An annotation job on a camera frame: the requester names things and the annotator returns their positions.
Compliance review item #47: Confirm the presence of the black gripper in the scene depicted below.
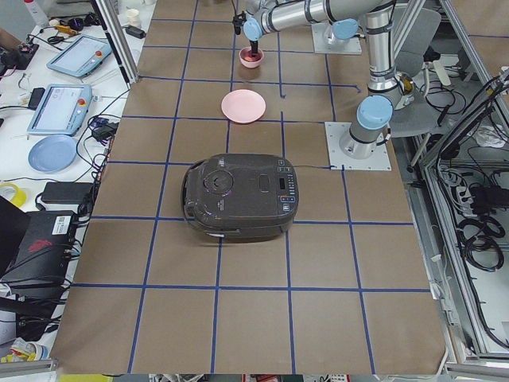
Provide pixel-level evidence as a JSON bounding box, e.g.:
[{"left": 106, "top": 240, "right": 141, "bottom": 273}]
[{"left": 232, "top": 11, "right": 260, "bottom": 60}]

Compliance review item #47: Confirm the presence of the pink bowl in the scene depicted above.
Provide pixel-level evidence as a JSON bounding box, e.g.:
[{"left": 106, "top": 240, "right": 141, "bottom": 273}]
[{"left": 239, "top": 47, "right": 264, "bottom": 68}]

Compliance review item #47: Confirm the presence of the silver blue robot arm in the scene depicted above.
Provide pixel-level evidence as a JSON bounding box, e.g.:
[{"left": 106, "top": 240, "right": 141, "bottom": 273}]
[
  {"left": 232, "top": 0, "right": 403, "bottom": 160},
  {"left": 328, "top": 18, "right": 364, "bottom": 45}
]

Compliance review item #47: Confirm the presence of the pink plate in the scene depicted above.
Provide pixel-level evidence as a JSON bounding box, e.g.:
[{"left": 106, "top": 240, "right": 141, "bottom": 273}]
[{"left": 221, "top": 89, "right": 266, "bottom": 124}]

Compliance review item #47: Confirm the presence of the light blue plate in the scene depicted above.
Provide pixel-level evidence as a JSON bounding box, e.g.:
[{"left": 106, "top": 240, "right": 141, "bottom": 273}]
[{"left": 28, "top": 134, "right": 76, "bottom": 173}]

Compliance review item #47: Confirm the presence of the white paper cup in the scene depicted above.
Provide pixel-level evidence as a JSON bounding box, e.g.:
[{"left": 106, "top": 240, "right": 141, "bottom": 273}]
[{"left": 126, "top": 9, "right": 142, "bottom": 28}]

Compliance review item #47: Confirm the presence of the dark grey rice cooker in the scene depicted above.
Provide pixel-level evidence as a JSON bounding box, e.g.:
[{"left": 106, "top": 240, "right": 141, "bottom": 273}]
[{"left": 181, "top": 154, "right": 299, "bottom": 240}]

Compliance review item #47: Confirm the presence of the steel pot with yellow items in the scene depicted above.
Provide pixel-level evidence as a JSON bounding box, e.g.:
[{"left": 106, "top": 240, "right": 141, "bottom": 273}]
[{"left": 395, "top": 72, "right": 415, "bottom": 110}]

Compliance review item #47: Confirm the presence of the grey chair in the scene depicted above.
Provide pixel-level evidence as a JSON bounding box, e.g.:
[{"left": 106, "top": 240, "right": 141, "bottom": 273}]
[{"left": 391, "top": 7, "right": 442, "bottom": 138}]

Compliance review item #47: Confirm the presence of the blue teach pendant far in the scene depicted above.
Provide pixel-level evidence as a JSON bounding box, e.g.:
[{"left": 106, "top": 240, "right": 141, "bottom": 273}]
[{"left": 46, "top": 35, "right": 112, "bottom": 78}]

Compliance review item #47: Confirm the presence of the blue teach pendant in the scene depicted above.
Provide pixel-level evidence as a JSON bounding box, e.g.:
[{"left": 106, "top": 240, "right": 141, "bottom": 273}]
[
  {"left": 27, "top": 84, "right": 92, "bottom": 136},
  {"left": 46, "top": 35, "right": 112, "bottom": 78}
]

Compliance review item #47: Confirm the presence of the blue teach pendant near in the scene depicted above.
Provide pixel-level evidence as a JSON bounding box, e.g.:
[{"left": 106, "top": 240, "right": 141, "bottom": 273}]
[{"left": 27, "top": 84, "right": 92, "bottom": 136}]

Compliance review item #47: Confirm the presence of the black phone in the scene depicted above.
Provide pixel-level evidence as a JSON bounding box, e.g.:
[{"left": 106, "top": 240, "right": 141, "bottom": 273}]
[{"left": 28, "top": 88, "right": 45, "bottom": 110}]

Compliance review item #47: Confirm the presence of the black power adapter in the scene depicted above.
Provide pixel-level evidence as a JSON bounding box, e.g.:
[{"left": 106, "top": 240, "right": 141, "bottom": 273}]
[{"left": 40, "top": 182, "right": 92, "bottom": 205}]

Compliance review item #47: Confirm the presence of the yellow tape roll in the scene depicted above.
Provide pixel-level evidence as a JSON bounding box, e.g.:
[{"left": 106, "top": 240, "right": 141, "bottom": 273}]
[{"left": 0, "top": 183, "right": 27, "bottom": 208}]

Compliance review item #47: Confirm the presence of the black computer box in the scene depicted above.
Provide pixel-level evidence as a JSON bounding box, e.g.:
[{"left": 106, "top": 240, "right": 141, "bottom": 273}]
[{"left": 1, "top": 198, "right": 78, "bottom": 294}]

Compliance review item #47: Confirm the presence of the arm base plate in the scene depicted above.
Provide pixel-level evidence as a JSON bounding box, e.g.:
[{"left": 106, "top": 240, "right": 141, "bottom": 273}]
[
  {"left": 311, "top": 23, "right": 362, "bottom": 55},
  {"left": 324, "top": 122, "right": 391, "bottom": 171}
]

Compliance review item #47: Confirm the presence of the aluminium frame post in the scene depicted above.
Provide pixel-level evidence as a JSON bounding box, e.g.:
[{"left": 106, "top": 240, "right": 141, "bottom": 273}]
[{"left": 90, "top": 0, "right": 139, "bottom": 84}]

